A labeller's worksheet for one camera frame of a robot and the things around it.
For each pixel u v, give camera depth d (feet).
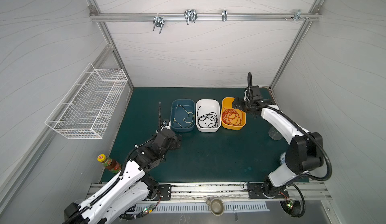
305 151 1.47
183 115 3.42
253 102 2.21
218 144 3.07
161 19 2.57
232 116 3.33
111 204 1.41
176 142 1.90
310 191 2.45
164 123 2.10
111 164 2.31
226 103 3.45
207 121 3.17
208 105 3.39
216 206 2.27
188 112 3.42
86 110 2.24
